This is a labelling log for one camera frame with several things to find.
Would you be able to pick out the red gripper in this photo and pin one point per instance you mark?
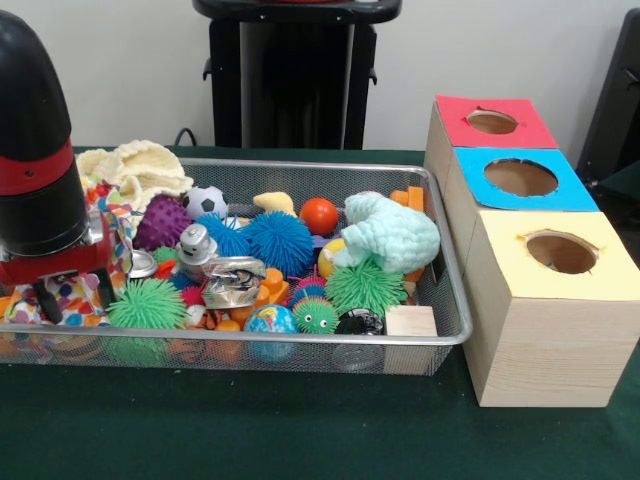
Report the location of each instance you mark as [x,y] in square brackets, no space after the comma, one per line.
[60,262]

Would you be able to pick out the large polka dot cloth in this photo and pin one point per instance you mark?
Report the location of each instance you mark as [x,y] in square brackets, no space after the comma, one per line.
[75,300]

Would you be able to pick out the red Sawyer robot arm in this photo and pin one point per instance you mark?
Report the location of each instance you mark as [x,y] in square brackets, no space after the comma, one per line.
[30,100]

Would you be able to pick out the wooden box with three holes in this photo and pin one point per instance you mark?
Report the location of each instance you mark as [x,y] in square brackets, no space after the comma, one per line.
[545,350]

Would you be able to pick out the green spiky ball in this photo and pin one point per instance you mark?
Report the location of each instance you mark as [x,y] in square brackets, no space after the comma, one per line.
[147,302]

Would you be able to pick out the purple knobbly ball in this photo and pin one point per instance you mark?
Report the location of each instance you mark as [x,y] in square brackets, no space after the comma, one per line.
[162,222]

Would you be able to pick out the pale yellow knitted cloth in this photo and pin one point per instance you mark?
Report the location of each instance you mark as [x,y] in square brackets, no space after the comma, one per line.
[145,165]

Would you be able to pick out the small soccer ball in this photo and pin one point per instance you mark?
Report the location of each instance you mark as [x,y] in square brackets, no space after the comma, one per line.
[205,202]

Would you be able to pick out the globe print ball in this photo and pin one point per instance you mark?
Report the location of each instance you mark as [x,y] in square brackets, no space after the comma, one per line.
[270,320]

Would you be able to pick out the blue spiky ball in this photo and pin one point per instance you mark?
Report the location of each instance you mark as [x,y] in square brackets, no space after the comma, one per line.
[277,240]

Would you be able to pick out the dark green tablecloth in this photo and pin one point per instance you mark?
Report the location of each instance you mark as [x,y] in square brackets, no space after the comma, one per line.
[625,185]
[250,430]

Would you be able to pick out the rainbow spiky caterpillar toy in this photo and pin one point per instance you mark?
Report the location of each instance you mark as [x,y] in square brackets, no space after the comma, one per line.
[314,317]

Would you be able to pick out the red orange ball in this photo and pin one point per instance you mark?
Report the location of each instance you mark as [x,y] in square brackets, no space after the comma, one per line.
[320,216]

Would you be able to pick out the mint green knitted cloth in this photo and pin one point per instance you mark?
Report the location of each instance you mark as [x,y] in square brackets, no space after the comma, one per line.
[395,230]

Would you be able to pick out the small wooden block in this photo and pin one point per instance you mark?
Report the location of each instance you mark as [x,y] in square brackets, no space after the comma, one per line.
[411,321]

